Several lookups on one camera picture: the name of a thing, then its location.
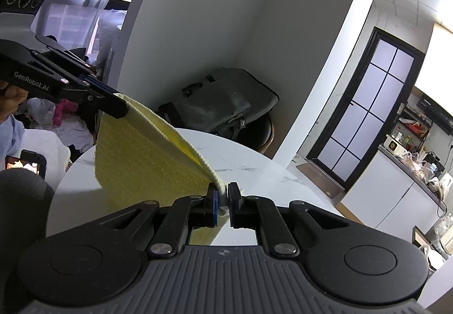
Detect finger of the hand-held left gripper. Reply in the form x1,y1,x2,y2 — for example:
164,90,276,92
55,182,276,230
31,35,118,96
52,78,129,120

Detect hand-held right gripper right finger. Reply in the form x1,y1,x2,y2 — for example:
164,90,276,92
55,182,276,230
228,182,354,258

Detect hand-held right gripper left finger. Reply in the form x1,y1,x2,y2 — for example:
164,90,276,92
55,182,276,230
95,182,219,258

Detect yellow towel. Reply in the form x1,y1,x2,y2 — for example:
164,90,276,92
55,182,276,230
94,94,245,246

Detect person's left forearm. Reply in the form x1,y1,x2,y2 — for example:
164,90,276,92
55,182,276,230
0,115,26,170

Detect person's left hand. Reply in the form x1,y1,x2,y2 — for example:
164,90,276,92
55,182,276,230
0,81,29,124

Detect pink plush toy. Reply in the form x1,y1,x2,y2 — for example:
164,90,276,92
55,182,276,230
53,99,79,125

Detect white cloth pile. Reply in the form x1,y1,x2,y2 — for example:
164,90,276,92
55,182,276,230
30,116,95,153

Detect crumpled white plastic bag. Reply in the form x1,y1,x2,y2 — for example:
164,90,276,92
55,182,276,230
26,98,57,128

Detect dark brown chair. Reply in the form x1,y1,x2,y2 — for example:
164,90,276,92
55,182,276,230
234,112,275,156

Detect brown doormat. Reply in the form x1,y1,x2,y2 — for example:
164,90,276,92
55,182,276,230
295,162,346,200

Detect black smartphone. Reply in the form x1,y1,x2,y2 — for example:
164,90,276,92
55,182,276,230
5,150,48,181

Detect grey backpack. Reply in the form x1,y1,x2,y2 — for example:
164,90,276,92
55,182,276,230
157,67,280,142

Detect white kitchen base cabinet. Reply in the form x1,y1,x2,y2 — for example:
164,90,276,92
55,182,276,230
341,145,447,241

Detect black-framed glass door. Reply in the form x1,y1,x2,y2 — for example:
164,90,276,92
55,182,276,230
306,26,426,195

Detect white cooker pot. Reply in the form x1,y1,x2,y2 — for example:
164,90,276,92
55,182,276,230
384,134,408,156

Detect black kitchen shelf rack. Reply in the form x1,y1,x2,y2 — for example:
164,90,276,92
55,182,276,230
396,101,434,152

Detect white electric kettle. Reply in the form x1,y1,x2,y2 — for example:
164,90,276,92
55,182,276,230
439,172,453,196

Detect black range hood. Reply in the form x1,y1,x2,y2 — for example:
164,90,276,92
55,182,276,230
416,94,453,131

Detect white wall cabinet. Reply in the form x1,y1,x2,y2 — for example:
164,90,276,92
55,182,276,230
413,22,453,113

